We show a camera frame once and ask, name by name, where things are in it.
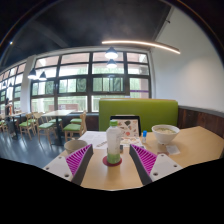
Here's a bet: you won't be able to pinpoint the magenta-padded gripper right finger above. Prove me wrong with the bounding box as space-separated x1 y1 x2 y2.
129 143 184 186

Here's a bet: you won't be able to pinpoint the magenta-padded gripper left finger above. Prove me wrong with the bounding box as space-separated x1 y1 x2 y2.
43 143 95 186

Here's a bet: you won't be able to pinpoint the clear green-capped drink bottle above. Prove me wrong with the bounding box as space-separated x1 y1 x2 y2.
105 119 123 165

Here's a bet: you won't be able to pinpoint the white paper napkin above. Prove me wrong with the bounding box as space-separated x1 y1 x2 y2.
165 144 181 156

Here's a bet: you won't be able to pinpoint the white ceramic bowl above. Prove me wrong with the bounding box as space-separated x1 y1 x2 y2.
151 124 181 145

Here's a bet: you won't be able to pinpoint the wooden chairs with green seats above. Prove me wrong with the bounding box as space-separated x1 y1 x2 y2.
0 111 88 143

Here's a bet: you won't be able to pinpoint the white printed paper sheet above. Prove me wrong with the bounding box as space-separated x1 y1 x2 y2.
78 130 108 149

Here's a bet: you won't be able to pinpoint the black tablet with colourful picture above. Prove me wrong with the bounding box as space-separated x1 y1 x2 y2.
109 115 142 138

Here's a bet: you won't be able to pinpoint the wooden dining table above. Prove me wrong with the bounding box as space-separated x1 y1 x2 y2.
41 109 75 146

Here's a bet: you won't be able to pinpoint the green upholstered booth backrest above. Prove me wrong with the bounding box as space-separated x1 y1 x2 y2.
98 97 179 133

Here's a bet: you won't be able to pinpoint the person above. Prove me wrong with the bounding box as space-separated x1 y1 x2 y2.
3 97 16 139

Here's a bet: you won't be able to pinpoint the black-framed window front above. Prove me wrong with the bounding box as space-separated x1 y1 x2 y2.
0 51 152 114

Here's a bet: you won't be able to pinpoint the long curved light bar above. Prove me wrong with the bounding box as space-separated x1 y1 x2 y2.
101 39 181 55

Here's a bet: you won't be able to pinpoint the black pendant ceiling lamps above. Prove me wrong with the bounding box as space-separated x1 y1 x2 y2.
27 46 119 82

